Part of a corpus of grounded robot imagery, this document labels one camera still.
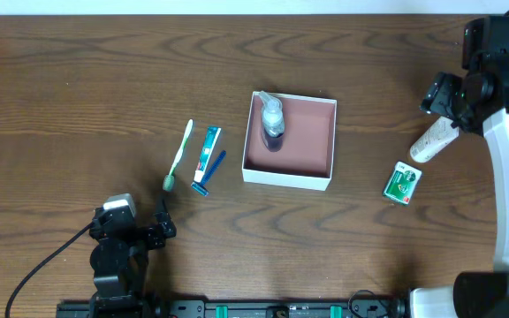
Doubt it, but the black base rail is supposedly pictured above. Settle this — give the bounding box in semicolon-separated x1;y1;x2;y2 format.
56;290;411;318

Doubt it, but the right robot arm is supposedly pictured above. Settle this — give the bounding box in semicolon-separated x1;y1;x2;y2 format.
409;63;509;317

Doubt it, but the white lotion tube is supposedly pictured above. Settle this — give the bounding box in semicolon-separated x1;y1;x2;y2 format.
409;117;460;163

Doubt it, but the green soap packet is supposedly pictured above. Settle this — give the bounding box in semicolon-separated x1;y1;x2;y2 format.
383;161;422;206

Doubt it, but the blue disposable razor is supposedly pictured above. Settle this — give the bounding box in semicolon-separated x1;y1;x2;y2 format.
191;150;226;196

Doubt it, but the white box with pink interior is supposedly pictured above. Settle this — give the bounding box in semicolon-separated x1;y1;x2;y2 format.
241;91;337;191

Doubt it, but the green white toothbrush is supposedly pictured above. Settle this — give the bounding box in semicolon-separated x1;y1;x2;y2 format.
163;119;194;192

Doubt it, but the teal white toothpaste tube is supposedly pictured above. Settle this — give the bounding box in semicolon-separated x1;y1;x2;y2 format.
194;126;222;183

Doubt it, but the clear pump bottle dark liquid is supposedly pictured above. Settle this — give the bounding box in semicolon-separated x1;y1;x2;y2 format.
259;91;285;152

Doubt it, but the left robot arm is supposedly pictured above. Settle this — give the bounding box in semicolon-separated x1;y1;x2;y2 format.
89;193;177;313

